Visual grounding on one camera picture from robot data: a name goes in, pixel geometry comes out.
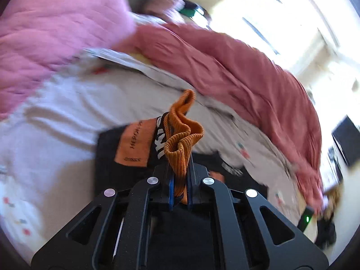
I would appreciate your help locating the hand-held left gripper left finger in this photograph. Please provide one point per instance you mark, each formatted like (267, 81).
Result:
(170, 192)

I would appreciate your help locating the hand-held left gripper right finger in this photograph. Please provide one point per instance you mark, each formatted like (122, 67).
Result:
(190, 192)

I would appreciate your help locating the orange ribbed sock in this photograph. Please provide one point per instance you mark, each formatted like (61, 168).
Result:
(180, 143)

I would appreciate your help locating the black garment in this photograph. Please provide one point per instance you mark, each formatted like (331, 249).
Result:
(112, 157)

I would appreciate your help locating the black bag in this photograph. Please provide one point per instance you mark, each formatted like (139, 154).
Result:
(326, 232)

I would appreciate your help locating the brown furry thing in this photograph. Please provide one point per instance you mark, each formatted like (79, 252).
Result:
(334, 195)

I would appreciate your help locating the small black cloth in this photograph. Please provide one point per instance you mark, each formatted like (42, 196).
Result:
(239, 171)

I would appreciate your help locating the black flat screen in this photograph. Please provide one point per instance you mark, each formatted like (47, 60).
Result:
(347, 139)

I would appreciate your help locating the printed duvet cover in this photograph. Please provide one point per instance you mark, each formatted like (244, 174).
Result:
(84, 101)

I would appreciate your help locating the red blanket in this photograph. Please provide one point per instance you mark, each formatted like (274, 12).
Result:
(239, 73)

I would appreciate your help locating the brown cloth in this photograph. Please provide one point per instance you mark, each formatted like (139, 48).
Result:
(166, 5)

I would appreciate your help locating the pink quilt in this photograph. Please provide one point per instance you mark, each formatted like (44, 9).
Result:
(50, 28)

